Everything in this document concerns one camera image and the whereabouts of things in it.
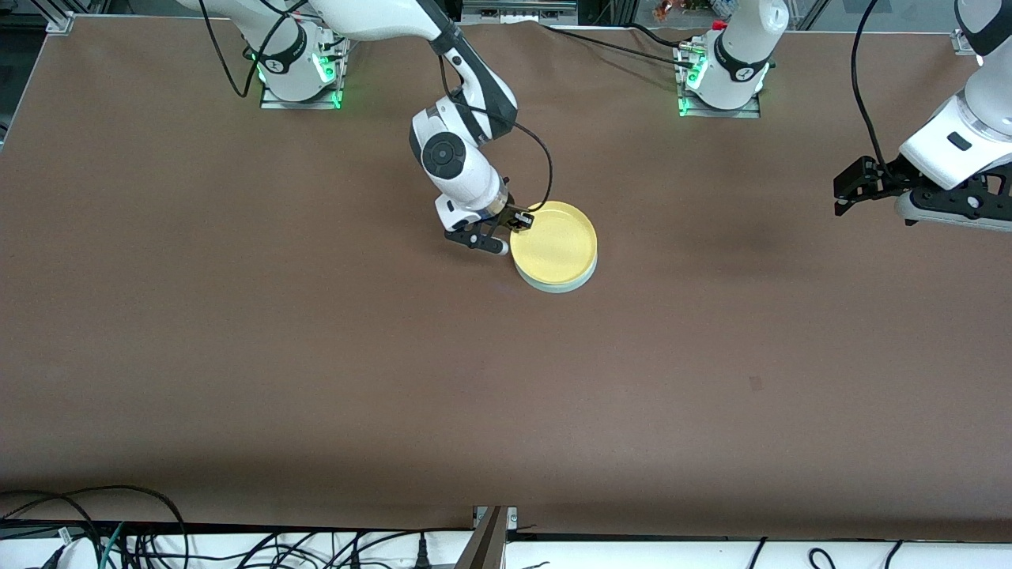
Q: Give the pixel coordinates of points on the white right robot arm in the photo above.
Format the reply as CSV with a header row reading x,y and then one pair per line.
x,y
466,174

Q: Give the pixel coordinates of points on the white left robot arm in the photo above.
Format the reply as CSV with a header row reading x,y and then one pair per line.
x,y
949,142

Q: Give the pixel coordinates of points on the black power plug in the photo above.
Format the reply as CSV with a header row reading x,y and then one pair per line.
x,y
423,553

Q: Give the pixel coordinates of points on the aluminium corner bracket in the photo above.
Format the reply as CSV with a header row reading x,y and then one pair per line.
x,y
961,41
62,22

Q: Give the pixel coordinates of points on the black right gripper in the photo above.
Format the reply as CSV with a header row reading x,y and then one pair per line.
x,y
511,213

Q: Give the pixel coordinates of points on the brown table cover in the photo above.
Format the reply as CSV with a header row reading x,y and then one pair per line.
x,y
506,411

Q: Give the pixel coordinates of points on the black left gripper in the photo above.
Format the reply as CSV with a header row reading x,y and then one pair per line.
x,y
884,179

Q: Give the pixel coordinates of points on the orange object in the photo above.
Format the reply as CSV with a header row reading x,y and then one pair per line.
x,y
668,9

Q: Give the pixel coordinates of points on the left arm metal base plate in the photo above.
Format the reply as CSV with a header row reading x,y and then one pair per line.
x,y
719,112

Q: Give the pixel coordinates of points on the yellow round plate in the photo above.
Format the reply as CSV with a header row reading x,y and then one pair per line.
x,y
553,241

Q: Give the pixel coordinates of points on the pale green round plate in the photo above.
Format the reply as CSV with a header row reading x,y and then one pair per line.
x,y
565,288

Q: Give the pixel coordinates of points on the grey metal box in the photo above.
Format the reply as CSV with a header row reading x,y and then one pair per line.
x,y
518,9

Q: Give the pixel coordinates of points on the aluminium profile beam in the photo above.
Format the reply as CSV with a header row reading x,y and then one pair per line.
x,y
484,545

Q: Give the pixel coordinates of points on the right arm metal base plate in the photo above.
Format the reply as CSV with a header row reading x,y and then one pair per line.
x,y
300,104

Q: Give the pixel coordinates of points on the white ledge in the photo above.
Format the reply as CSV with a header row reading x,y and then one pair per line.
x,y
632,557

